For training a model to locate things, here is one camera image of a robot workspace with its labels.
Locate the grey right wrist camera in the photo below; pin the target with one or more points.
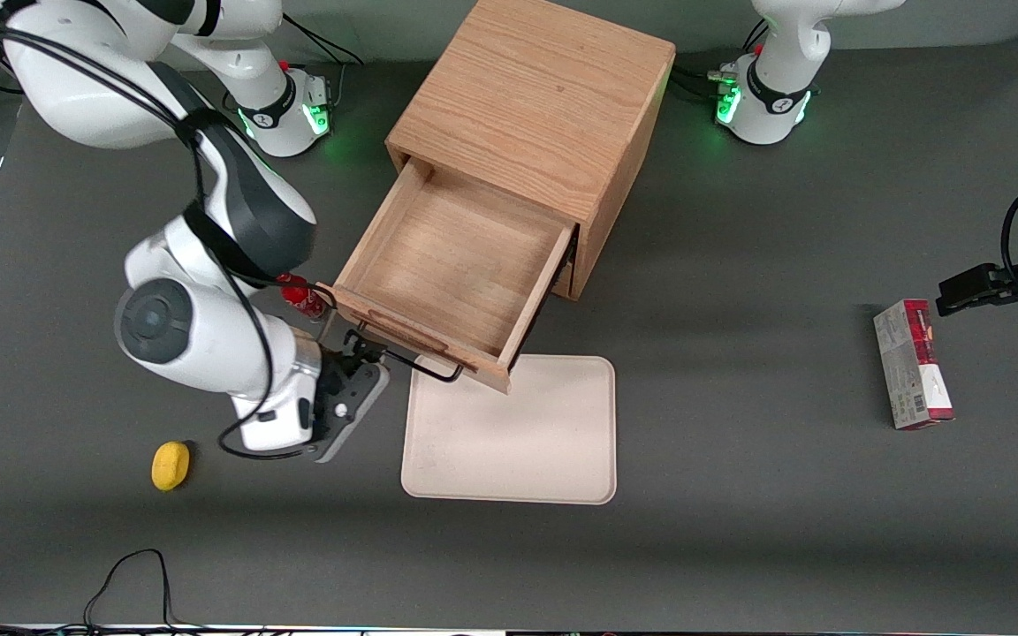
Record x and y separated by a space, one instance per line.
359 415

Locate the oak wooden drawer cabinet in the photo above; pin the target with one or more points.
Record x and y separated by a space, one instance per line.
535 88

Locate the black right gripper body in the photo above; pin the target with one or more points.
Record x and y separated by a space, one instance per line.
333 372

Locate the yellow lemon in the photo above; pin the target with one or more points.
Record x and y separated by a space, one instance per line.
170 465

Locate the beige plastic tray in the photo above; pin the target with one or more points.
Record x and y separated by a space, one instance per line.
518 442

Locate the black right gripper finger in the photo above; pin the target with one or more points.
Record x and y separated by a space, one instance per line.
378 355
357 340

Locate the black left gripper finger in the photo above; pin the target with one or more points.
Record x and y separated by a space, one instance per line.
991 274
960 296

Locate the wooden drawer with inside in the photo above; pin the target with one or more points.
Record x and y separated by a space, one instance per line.
465 265

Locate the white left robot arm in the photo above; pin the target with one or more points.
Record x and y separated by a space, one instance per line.
783 53

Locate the grey and red carton box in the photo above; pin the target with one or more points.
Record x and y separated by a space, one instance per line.
911 367

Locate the red soda bottle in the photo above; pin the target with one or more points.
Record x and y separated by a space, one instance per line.
304 299

